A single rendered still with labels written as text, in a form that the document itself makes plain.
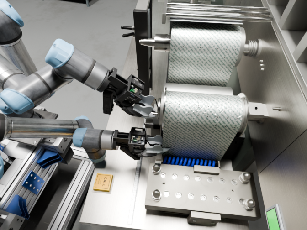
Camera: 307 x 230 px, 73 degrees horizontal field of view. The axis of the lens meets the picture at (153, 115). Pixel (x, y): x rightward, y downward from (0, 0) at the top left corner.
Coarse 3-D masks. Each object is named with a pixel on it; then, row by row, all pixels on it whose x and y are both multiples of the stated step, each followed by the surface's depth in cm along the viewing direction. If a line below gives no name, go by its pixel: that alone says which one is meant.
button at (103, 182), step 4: (96, 176) 90; (100, 176) 90; (104, 176) 90; (108, 176) 90; (112, 176) 91; (96, 180) 89; (100, 180) 89; (104, 180) 89; (108, 180) 89; (96, 184) 88; (100, 184) 88; (104, 184) 88; (108, 184) 88; (96, 188) 87; (100, 188) 87; (104, 188) 87; (108, 188) 87
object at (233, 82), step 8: (232, 72) 107; (232, 80) 106; (232, 88) 105; (240, 88) 93; (248, 128) 80; (248, 136) 80; (248, 144) 79; (240, 152) 86; (248, 152) 80; (232, 160) 96; (240, 160) 86; (248, 160) 85; (240, 168) 91
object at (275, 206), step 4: (276, 204) 55; (268, 208) 59; (272, 208) 57; (276, 208) 55; (276, 212) 55; (276, 216) 54; (280, 216) 54; (280, 220) 53; (268, 224) 58; (280, 224) 53; (280, 228) 53
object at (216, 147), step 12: (168, 132) 71; (168, 144) 77; (180, 144) 76; (192, 144) 75; (204, 144) 74; (216, 144) 74; (228, 144) 73; (168, 156) 85; (180, 156) 84; (192, 156) 83; (204, 156) 82; (216, 156) 81
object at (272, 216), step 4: (268, 212) 59; (272, 212) 57; (268, 216) 58; (272, 216) 56; (268, 220) 58; (272, 220) 56; (276, 220) 54; (272, 224) 56; (276, 224) 54; (272, 228) 56; (276, 228) 54
